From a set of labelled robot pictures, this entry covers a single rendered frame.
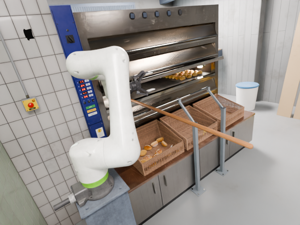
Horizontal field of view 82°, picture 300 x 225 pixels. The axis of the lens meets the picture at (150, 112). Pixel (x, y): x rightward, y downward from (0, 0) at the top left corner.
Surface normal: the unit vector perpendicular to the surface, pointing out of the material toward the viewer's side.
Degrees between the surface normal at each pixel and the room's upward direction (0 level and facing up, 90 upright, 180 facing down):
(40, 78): 90
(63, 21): 90
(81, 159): 88
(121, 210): 90
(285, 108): 80
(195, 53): 70
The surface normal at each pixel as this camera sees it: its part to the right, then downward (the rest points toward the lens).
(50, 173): 0.55, 0.25
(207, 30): 0.47, -0.07
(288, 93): -0.82, 0.18
